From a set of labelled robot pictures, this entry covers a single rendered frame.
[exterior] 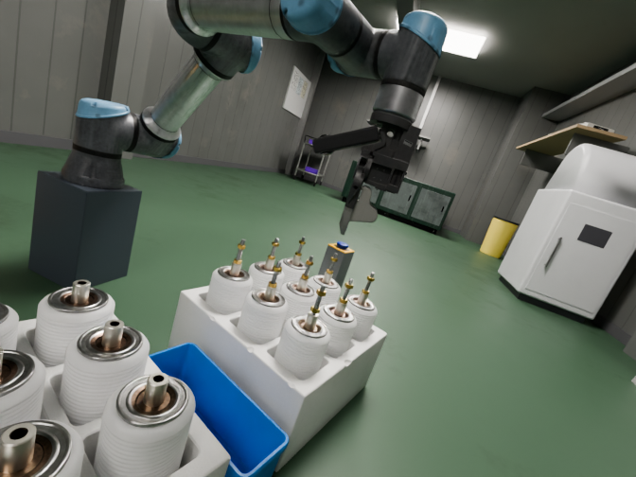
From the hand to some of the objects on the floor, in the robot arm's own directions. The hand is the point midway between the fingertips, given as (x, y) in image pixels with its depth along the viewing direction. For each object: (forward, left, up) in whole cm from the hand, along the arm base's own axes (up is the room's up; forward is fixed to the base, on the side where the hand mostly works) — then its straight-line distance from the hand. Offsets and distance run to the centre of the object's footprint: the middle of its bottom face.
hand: (342, 224), depth 58 cm
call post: (-4, +44, -47) cm, 65 cm away
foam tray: (-7, +14, -47) cm, 49 cm away
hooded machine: (+147, +253, -47) cm, 296 cm away
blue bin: (-10, -13, -47) cm, 50 cm away
